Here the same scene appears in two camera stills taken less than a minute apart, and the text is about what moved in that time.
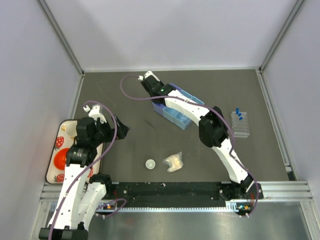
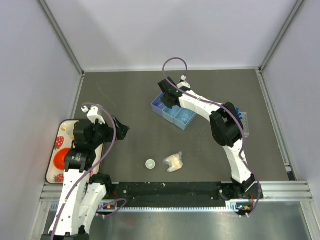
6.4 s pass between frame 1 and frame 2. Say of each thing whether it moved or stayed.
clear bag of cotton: stayed
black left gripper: stayed
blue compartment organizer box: stayed
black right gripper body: moved
